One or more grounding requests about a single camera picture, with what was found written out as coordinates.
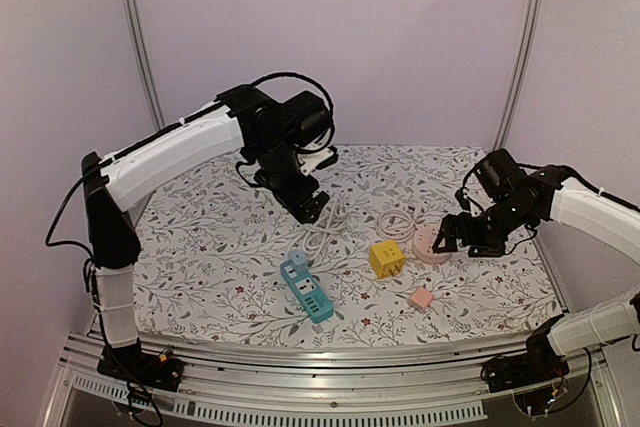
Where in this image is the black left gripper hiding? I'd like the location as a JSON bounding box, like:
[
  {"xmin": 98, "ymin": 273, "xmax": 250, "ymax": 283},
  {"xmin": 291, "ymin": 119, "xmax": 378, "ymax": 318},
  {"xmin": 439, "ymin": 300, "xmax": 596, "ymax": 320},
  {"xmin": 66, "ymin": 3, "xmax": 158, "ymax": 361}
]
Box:
[{"xmin": 252, "ymin": 137, "xmax": 330, "ymax": 224}]

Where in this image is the blue USB charger plug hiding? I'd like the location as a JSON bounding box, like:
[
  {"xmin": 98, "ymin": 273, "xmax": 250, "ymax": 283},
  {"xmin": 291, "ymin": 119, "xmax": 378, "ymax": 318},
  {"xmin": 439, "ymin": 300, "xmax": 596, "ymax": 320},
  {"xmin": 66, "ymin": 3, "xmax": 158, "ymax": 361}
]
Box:
[{"xmin": 289, "ymin": 249, "xmax": 308, "ymax": 274}]

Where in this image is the teal power strip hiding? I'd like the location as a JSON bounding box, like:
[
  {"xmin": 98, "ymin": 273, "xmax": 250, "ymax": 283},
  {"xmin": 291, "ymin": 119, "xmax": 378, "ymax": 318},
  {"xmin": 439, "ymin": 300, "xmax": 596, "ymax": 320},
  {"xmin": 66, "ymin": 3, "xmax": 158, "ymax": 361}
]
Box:
[{"xmin": 280, "ymin": 260, "xmax": 334, "ymax": 324}]

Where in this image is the pink USB charger plug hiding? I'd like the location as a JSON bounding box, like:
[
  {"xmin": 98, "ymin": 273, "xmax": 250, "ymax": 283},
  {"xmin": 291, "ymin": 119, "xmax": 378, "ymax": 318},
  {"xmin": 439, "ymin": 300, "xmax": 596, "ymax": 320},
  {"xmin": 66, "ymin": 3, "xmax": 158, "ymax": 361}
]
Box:
[{"xmin": 408, "ymin": 287, "xmax": 434, "ymax": 311}]

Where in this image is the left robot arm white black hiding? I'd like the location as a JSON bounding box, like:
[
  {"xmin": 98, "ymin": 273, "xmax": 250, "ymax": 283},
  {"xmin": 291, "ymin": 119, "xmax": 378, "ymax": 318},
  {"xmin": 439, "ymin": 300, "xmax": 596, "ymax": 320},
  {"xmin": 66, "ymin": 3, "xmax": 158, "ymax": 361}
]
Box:
[{"xmin": 44, "ymin": 72, "xmax": 338, "ymax": 381}]

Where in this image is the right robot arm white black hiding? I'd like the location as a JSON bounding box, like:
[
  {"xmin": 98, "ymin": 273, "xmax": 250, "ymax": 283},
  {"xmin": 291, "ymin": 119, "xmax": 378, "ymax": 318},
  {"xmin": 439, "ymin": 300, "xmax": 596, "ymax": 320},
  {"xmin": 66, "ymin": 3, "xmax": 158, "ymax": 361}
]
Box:
[{"xmin": 432, "ymin": 149, "xmax": 639, "ymax": 383}]

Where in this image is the pink round power socket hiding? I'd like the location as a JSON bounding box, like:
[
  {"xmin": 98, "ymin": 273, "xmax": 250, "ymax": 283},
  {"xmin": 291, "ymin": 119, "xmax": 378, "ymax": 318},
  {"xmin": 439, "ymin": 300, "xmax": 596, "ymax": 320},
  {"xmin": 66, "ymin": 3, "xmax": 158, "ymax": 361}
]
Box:
[{"xmin": 411, "ymin": 225, "xmax": 451, "ymax": 265}]

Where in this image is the yellow cube socket adapter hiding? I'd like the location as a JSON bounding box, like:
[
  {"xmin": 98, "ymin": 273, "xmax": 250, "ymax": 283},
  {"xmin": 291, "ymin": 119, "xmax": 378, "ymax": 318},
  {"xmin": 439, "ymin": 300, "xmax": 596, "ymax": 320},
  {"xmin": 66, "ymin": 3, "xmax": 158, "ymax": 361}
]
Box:
[{"xmin": 369, "ymin": 240, "xmax": 406, "ymax": 280}]

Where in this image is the floral patterned table mat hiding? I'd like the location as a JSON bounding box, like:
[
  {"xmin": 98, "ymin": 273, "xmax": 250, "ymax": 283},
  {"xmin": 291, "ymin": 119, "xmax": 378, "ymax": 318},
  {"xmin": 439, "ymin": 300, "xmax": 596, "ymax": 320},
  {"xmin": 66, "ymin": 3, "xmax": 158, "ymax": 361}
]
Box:
[{"xmin": 133, "ymin": 145, "xmax": 562, "ymax": 350}]

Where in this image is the white coiled power cable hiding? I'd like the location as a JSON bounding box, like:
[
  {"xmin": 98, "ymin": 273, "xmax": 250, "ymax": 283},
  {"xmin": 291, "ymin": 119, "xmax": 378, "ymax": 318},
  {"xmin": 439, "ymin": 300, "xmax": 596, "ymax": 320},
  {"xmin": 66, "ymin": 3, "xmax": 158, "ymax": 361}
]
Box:
[{"xmin": 299, "ymin": 194, "xmax": 351, "ymax": 261}]

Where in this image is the pink coiled power cable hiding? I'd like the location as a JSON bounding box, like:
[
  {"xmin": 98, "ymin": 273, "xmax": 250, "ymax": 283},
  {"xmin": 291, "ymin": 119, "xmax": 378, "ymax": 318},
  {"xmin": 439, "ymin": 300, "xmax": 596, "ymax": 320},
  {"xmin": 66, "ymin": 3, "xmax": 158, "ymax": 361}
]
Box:
[{"xmin": 375, "ymin": 205, "xmax": 425, "ymax": 243}]

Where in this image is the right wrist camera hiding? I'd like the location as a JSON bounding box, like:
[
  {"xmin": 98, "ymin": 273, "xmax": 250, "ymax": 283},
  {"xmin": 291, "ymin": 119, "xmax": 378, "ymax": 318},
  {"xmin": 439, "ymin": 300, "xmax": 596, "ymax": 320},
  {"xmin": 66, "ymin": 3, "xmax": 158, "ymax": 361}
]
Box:
[{"xmin": 472, "ymin": 148, "xmax": 526, "ymax": 202}]

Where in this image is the aluminium front rail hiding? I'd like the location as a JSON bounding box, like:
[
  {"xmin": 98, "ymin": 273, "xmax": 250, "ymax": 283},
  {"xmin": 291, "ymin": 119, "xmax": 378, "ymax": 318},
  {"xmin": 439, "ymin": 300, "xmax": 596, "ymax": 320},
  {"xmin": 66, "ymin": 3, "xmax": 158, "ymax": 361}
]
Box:
[{"xmin": 49, "ymin": 331, "xmax": 621, "ymax": 427}]

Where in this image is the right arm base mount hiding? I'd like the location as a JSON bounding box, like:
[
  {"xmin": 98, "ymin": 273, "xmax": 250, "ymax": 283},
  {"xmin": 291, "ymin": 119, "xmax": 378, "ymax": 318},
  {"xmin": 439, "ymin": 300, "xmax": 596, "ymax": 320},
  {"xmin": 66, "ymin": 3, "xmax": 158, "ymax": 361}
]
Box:
[{"xmin": 480, "ymin": 315, "xmax": 569, "ymax": 393}]

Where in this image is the right aluminium frame post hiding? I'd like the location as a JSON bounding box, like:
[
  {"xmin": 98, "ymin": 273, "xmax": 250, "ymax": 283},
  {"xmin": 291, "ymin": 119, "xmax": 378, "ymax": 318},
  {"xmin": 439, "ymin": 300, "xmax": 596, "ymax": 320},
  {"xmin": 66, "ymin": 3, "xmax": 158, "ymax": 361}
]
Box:
[{"xmin": 492, "ymin": 0, "xmax": 543, "ymax": 150}]

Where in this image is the aluminium frame post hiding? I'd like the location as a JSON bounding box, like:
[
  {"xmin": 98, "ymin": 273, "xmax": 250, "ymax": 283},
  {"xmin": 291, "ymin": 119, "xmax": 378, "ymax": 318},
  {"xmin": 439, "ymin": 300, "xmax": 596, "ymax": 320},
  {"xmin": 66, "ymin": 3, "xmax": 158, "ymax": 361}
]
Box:
[
  {"xmin": 122, "ymin": 0, "xmax": 166, "ymax": 130},
  {"xmin": 492, "ymin": 0, "xmax": 543, "ymax": 150}
]

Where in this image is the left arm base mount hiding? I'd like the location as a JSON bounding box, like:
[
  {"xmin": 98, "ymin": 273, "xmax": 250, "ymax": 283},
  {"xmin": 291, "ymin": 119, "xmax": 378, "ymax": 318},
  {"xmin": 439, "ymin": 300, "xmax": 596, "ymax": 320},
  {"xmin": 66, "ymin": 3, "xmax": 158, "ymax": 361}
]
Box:
[{"xmin": 97, "ymin": 340, "xmax": 185, "ymax": 392}]

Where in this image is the left aluminium frame post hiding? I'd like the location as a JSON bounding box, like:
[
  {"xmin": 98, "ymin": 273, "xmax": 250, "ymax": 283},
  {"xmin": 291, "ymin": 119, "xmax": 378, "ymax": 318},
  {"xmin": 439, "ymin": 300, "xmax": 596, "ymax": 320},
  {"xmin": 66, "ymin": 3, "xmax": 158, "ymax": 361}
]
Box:
[{"xmin": 122, "ymin": 0, "xmax": 166, "ymax": 130}]

